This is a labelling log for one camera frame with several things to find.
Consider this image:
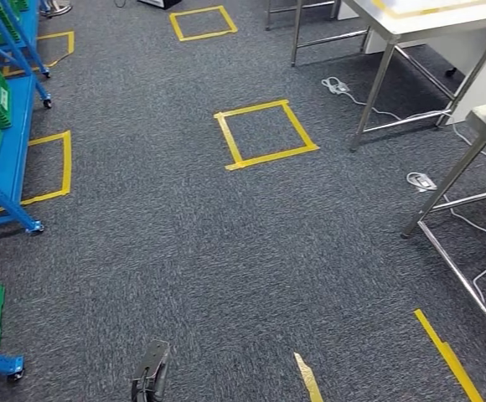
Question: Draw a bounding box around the stainless steel table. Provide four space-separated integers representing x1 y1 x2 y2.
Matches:
265 0 371 68
289 0 486 153

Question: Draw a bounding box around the black floor box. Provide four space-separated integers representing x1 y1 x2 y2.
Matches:
137 0 183 11

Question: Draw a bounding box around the white power strip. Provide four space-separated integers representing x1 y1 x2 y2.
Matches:
406 171 438 194

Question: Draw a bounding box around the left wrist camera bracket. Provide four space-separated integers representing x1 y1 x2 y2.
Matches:
131 339 172 402

